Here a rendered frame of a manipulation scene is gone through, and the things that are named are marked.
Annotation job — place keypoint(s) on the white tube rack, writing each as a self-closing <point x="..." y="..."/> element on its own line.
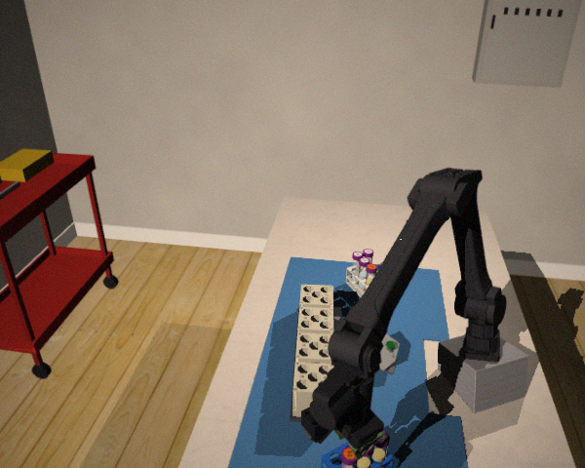
<point x="354" y="284"/>

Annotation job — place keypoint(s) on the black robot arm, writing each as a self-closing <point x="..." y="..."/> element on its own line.
<point x="357" y="339"/>

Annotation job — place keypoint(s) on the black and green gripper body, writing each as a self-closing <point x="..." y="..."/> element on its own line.
<point x="366" y="434"/>

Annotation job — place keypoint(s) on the blue bench mat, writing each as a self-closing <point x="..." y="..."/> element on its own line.
<point x="418" y="439"/>

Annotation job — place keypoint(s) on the blue sample rack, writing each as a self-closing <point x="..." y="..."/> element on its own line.
<point x="327" y="463"/>

